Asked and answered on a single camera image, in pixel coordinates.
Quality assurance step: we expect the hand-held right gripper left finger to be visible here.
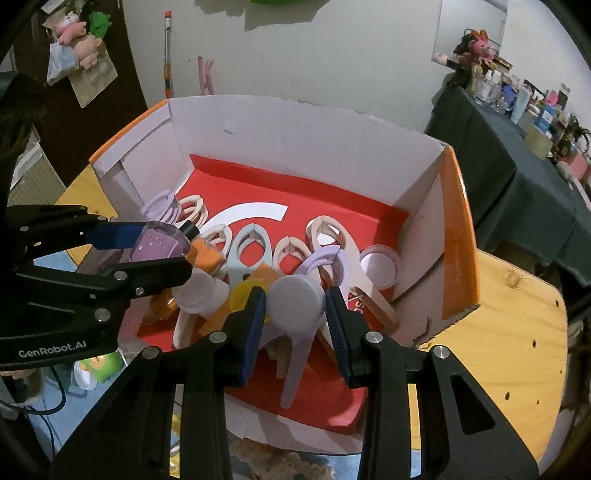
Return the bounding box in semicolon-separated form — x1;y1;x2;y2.
48;286;269;480

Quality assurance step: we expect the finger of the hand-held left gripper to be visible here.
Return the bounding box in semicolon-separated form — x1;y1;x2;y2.
34;256;192;324
28;208;148;250

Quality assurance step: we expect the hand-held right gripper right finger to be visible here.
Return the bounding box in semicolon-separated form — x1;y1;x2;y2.
324;287;541;480

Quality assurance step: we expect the purple glitter bottle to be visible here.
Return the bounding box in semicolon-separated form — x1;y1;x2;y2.
130;220;200;264

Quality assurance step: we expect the yellow plastic cup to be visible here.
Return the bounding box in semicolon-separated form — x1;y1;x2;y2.
229;282;269;320

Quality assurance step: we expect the white round jar lid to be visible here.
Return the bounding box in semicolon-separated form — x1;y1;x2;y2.
268;275;328;334

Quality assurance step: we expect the orange white cardboard box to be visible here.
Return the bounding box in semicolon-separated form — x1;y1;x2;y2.
89;95;482;455

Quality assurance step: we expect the orange plastic piece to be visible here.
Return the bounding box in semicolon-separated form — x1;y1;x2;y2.
145;290;180;324
198;307;232;340

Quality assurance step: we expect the pile of pastel plastic clips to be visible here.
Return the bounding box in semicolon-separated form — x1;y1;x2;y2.
139;191;400;409

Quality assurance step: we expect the white plastic bottle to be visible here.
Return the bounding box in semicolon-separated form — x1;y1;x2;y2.
177;271;232;319

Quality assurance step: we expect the white crumpled cloth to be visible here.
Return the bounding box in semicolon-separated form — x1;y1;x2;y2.
229;438;334;480

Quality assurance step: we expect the brown paper bag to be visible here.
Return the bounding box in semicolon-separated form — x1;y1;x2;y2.
46;44;118;109

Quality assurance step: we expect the dark wooden door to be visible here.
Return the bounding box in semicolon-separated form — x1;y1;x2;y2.
0;0;148;195

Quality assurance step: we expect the pink plush toy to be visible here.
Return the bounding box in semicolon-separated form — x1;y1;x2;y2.
53;14;88;44
74;34;105;70

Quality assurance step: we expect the green plush toy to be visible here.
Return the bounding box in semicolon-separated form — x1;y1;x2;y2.
89;11;112;38

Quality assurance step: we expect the dark cloth covered table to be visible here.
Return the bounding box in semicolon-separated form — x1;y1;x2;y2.
424;71;591;289

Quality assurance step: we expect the row of cosmetics bottles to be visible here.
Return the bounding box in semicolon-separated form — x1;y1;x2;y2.
455;44;591;160

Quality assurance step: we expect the pink bunny plush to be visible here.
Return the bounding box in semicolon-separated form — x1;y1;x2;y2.
467;28;498;63

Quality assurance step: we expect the black cable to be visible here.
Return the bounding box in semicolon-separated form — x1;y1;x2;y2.
0;369;68;418

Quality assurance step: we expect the wall mirror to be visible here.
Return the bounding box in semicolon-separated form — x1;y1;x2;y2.
431;0;509;69

